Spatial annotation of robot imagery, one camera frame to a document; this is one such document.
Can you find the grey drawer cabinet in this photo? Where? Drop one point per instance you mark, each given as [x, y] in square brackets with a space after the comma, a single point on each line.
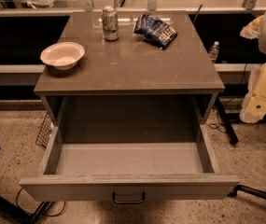
[129, 93]

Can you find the white paper bowl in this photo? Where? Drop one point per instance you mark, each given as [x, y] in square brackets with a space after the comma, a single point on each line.
[62, 56]

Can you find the black metal drawer handle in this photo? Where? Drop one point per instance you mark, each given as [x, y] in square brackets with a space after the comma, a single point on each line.
[128, 199]

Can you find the green soda can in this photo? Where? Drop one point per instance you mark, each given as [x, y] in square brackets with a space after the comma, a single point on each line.
[110, 23]

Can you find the blue chip bag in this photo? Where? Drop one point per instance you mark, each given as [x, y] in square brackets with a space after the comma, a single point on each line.
[154, 30]

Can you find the black table leg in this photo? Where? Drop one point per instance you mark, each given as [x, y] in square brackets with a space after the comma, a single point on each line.
[226, 122]

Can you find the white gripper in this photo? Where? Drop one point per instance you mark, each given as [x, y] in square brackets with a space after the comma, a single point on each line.
[254, 107]

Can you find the clear plastic water bottle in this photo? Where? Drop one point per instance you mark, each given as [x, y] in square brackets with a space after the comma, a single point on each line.
[214, 51]

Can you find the grey top drawer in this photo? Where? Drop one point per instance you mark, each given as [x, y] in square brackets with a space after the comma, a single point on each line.
[129, 171]

